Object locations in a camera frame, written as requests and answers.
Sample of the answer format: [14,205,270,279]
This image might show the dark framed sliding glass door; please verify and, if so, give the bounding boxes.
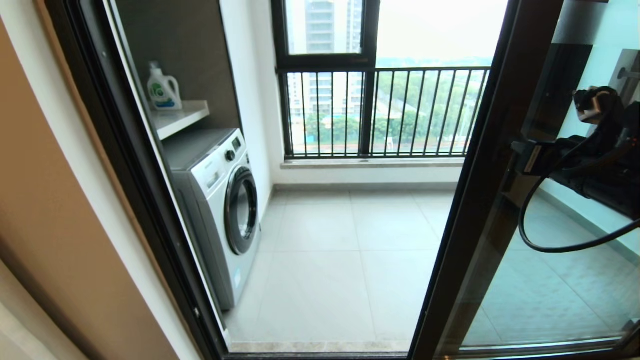
[409,0,640,360]

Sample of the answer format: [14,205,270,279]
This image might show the brown cabinet back panel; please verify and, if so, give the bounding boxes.
[114,0,243,132]

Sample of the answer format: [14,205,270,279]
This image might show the dark framed glass door panel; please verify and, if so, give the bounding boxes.
[435,0,640,357]

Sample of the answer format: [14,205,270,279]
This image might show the black metal balcony railing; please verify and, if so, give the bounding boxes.
[616,50,640,93]
[285,66,492,158]

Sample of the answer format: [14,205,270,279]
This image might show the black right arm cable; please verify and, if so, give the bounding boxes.
[518,130,640,254]

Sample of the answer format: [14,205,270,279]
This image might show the white detergent bottle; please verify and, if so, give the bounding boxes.
[146,61,183,111]

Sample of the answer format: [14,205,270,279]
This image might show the white shelf board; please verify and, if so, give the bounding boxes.
[150,100,211,141]

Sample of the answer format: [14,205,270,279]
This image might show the white front-load washing machine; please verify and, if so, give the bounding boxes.
[161,127,262,311]

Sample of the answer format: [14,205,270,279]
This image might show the black window frame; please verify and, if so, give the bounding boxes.
[271,0,381,158]

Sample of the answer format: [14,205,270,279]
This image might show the grey stone window sill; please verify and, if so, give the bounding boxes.
[280,157,466,170]

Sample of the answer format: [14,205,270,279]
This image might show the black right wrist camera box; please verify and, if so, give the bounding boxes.
[572,86,640,151]

